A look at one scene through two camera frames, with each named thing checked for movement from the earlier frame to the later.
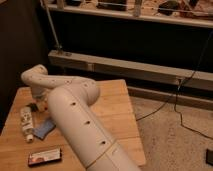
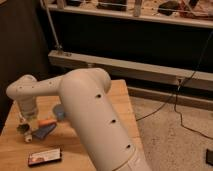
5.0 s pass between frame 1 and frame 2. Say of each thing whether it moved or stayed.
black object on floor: stayed
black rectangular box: stayed
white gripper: moved
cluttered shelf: stayed
